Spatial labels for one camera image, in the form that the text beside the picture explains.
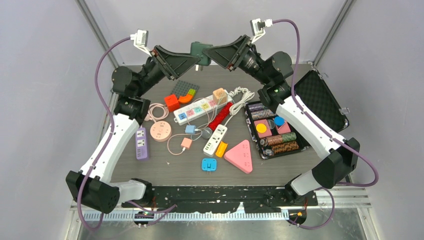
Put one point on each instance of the dark green cube adapter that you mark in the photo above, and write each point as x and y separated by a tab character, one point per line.
196	49

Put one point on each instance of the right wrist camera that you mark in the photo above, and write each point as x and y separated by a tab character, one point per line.
258	28

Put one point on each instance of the red glitter microphone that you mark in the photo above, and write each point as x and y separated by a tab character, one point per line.
211	127

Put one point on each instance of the pink round socket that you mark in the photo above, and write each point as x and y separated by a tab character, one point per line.
160	131

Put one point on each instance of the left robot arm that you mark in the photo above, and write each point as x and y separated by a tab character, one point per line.
91	186

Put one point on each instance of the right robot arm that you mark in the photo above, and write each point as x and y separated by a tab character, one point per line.
335	152

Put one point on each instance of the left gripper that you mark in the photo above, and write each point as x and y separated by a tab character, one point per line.
176	64

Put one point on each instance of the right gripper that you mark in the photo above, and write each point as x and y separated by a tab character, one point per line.
226	56

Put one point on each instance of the blue plug adapter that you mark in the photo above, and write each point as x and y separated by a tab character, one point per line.
209	164

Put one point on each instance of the pink charger plug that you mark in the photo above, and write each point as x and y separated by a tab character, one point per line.
186	143

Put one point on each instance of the pink triangular socket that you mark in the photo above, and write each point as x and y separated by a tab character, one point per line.
240	156

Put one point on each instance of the white multicolour power strip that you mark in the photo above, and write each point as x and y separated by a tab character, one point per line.
198	109

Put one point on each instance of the yellow curved block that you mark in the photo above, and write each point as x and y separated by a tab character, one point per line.
221	149

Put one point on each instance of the beige cube adapter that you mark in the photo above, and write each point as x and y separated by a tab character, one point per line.
220	96

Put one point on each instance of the purple power strip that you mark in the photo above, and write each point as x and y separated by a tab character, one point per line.
141	145

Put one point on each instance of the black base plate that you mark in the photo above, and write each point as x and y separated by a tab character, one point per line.
223	199

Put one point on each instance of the small white power strip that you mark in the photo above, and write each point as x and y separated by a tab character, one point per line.
214	141

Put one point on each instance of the black poker chip case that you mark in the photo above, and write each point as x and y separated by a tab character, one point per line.
293	128

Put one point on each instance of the orange curved block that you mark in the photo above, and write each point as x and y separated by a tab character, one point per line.
188	97

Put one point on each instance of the grey building baseplate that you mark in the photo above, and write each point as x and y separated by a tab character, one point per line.
182	88

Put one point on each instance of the red cube adapter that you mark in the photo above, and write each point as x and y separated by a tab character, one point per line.
172	103

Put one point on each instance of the light blue charger plug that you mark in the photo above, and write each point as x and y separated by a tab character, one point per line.
191	129

